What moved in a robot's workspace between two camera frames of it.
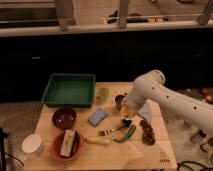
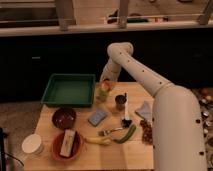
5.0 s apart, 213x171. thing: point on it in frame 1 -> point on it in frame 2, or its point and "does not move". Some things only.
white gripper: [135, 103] -> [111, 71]
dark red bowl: [64, 118] does not move
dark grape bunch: [148, 133] does not move
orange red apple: [124, 110] -> [106, 86]
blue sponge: [97, 117] does not move
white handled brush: [126, 122] does not move
